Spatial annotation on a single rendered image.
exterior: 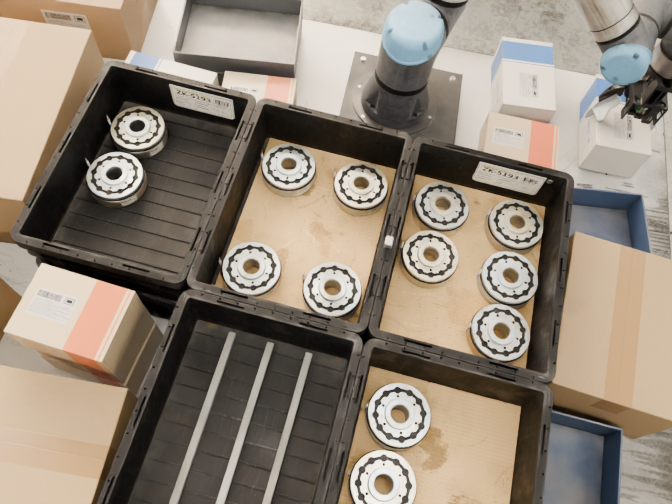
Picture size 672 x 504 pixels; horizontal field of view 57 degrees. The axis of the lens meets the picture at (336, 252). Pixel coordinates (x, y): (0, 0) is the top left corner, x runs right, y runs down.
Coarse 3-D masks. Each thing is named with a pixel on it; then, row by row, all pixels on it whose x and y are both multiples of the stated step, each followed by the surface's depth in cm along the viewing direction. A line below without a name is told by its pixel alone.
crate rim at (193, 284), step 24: (336, 120) 113; (240, 144) 110; (408, 144) 112; (216, 216) 103; (384, 240) 103; (192, 264) 99; (192, 288) 97; (216, 288) 98; (288, 312) 97; (312, 312) 97
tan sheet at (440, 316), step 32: (480, 192) 120; (416, 224) 116; (480, 224) 117; (512, 224) 118; (480, 256) 114; (416, 288) 111; (448, 288) 111; (384, 320) 108; (416, 320) 108; (448, 320) 108
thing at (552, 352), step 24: (432, 144) 112; (408, 168) 110; (528, 168) 111; (408, 192) 107; (384, 264) 101; (384, 288) 99; (552, 312) 100; (384, 336) 96; (552, 336) 98; (480, 360) 95; (552, 360) 96
